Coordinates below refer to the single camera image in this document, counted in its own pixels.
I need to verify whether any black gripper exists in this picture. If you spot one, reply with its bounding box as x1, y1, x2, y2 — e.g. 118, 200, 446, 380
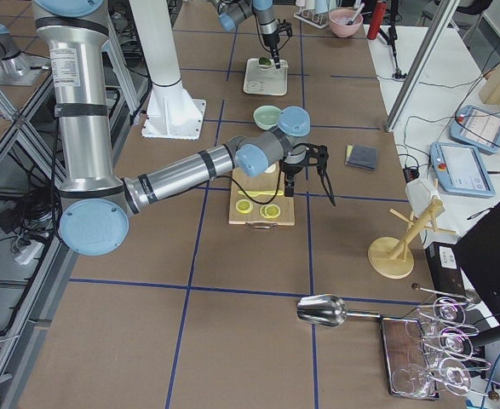
280, 143, 336, 206
261, 20, 293, 69

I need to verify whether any white steamed bun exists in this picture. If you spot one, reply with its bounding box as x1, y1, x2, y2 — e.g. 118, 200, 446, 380
265, 164, 276, 174

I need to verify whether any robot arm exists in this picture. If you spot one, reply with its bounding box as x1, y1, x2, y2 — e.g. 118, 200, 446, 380
210, 0, 293, 69
32, 1, 336, 256

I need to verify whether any light green bowl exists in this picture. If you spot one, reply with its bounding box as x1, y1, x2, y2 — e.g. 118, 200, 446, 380
253, 105, 281, 130

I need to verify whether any pink bowl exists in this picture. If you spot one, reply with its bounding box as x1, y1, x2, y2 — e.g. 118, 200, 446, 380
328, 9, 363, 38

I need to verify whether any green avocado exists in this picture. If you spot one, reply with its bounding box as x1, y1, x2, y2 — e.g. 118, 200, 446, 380
258, 57, 272, 67

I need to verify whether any cream bear serving tray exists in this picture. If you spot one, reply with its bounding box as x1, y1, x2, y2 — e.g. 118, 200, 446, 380
243, 58, 289, 96

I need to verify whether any upper lemon slice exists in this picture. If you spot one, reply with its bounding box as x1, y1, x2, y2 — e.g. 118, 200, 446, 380
265, 204, 281, 219

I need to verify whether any wooden cutting board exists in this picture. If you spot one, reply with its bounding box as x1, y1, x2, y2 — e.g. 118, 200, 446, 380
228, 164, 295, 226

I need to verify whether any yellow plastic knife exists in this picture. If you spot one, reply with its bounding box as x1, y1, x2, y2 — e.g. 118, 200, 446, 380
237, 190, 284, 198

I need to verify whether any grey folded cloth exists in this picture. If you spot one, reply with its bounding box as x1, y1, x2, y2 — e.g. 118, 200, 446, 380
345, 145, 378, 170

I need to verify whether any single lemon slice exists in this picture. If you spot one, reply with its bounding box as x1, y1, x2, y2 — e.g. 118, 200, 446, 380
235, 199, 254, 214

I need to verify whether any red bottle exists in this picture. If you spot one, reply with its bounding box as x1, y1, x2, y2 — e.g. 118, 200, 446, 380
366, 0, 387, 40

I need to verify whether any wooden mug tree stand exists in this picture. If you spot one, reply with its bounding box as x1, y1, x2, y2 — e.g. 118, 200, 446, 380
367, 195, 457, 279

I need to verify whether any metal scoop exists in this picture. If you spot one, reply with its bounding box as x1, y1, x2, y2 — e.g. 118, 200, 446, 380
296, 294, 381, 327

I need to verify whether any near teach pendant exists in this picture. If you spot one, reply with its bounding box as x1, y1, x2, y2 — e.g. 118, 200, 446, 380
429, 142, 496, 198

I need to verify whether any teach pendant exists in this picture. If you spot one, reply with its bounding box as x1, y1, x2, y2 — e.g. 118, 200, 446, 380
450, 105, 500, 154
429, 142, 496, 198

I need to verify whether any far teach pendant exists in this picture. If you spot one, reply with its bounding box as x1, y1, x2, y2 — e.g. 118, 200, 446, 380
450, 105, 500, 154

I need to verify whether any black laptop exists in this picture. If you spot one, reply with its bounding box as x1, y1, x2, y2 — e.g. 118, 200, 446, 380
452, 198, 500, 350

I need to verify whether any wine glass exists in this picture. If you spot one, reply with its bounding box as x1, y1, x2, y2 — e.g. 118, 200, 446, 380
403, 292, 491, 396

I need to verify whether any black glass rack tray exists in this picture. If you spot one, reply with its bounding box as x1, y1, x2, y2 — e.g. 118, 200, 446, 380
379, 317, 440, 401

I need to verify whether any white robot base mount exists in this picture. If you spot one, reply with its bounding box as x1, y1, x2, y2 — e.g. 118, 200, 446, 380
129, 0, 206, 140

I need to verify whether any aluminium frame post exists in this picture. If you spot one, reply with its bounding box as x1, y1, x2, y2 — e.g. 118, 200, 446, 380
385, 0, 460, 132

